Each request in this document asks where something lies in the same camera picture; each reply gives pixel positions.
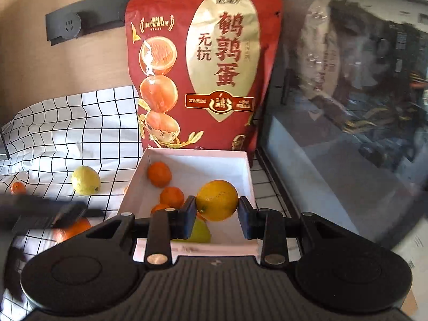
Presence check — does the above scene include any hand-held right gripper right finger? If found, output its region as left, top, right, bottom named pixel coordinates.
left=237, top=196, right=340, bottom=265

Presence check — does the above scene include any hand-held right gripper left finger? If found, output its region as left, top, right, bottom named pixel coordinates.
left=85, top=195, right=197, bottom=269

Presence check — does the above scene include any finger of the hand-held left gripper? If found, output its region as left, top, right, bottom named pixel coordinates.
left=50, top=201, right=105, bottom=230

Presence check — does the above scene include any green pear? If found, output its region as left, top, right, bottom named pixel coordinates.
left=71, top=166, right=101, bottom=195
left=172, top=217, right=212, bottom=244

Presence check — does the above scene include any large orange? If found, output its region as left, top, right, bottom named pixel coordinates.
left=196, top=180, right=239, bottom=222

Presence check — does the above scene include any pink cardboard box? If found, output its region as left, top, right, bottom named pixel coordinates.
left=118, top=147, right=261, bottom=263

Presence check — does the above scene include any black white checked cloth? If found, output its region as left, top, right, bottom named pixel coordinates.
left=0, top=85, right=291, bottom=308

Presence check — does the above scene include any red snack bag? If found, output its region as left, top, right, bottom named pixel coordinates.
left=124, top=0, right=284, bottom=161

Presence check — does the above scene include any black wall power rail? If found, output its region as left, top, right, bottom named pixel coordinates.
left=45, top=0, right=275, bottom=46

